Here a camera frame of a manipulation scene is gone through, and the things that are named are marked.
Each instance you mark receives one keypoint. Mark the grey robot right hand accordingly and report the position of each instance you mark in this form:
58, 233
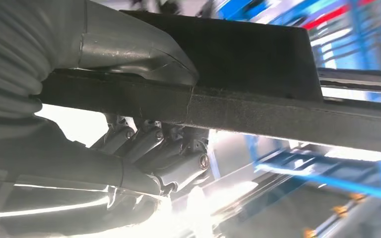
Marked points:
62, 157

